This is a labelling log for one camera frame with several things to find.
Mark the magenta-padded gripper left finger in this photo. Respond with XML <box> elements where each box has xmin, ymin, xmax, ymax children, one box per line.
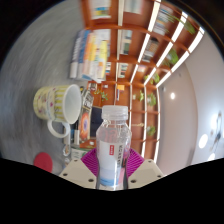
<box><xmin>59</xmin><ymin>147</ymin><xmax>101</xmax><ymax>190</ymax></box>

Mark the yellow striped cartoon mug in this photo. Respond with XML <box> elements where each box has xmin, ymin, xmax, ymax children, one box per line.
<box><xmin>32</xmin><ymin>83</ymin><xmax>83</xmax><ymax>139</ymax></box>

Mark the dark book stack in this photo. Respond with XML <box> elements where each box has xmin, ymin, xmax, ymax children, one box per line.
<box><xmin>63</xmin><ymin>88</ymin><xmax>96</xmax><ymax>146</ymax></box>

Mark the tall white green carton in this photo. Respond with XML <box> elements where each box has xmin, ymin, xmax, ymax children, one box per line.
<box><xmin>69</xmin><ymin>146</ymin><xmax>91</xmax><ymax>161</ymax></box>

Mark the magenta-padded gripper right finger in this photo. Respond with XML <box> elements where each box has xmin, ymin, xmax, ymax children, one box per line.
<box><xmin>126</xmin><ymin>147</ymin><xmax>164</xmax><ymax>190</ymax></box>

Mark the multi-bulb ceiling lamp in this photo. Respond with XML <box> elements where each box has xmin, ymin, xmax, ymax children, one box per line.
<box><xmin>198</xmin><ymin>111</ymin><xmax>224</xmax><ymax>163</ymax></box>

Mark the colourful book stack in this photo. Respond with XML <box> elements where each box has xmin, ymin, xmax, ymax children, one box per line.
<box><xmin>68</xmin><ymin>28</ymin><xmax>113</xmax><ymax>84</ymax></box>

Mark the clear plastic water bottle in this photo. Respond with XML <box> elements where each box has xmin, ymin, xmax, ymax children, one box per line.
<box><xmin>95</xmin><ymin>105</ymin><xmax>132</xmax><ymax>192</ymax></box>

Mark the wooden shelf unit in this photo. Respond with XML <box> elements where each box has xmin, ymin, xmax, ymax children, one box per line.
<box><xmin>79</xmin><ymin>0</ymin><xmax>206</xmax><ymax>164</ymax></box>

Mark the flat round red coaster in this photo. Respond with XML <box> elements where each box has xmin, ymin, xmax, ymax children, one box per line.
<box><xmin>32</xmin><ymin>151</ymin><xmax>54</xmax><ymax>174</ymax></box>

